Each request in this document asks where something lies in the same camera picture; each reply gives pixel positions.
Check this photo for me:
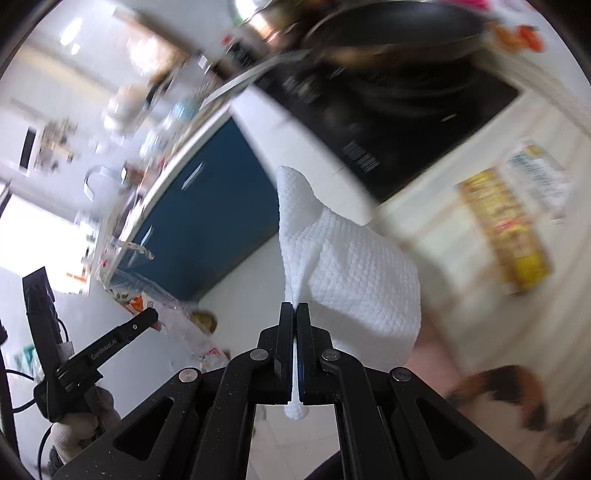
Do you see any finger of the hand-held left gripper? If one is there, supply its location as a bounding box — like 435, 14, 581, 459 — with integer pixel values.
108, 308, 160, 348
21, 267, 63, 370

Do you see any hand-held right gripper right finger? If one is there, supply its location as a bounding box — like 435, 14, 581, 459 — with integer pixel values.
297, 302, 537, 480

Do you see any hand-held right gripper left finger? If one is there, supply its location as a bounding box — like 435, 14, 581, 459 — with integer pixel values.
55, 302, 297, 480

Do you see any clear printed plastic bag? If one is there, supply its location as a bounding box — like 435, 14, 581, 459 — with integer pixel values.
97, 235, 232, 370

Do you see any white paper towel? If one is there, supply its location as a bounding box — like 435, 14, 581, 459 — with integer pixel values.
276, 165, 423, 422

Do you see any person's left hand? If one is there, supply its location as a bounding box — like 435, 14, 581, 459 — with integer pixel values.
48, 385, 122, 464

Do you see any striped cat print mat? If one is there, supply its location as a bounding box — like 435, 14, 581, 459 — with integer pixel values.
374, 46, 591, 478

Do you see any steel faucet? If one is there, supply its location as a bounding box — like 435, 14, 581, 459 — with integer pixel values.
83, 165, 126, 205

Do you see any blue kitchen cabinet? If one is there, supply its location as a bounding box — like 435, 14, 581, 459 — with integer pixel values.
115, 117, 283, 302

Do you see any dish rack with bowls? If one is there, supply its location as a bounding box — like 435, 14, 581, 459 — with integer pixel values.
102, 78, 218, 155

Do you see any yellow snack packet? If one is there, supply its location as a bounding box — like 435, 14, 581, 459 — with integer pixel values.
457, 167, 554, 295

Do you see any white green packet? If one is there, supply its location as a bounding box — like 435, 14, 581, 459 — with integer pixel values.
505, 141, 573, 224

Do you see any black induction cooktop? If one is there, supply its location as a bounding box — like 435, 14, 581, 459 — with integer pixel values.
256, 60, 520, 204

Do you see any black frying pan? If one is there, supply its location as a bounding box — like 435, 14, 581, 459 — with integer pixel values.
203, 0, 485, 107

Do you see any black cable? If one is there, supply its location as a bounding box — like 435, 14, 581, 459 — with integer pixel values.
0, 323, 63, 467

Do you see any colourful wall sticker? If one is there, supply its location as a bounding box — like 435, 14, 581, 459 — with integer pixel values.
487, 21, 546, 54

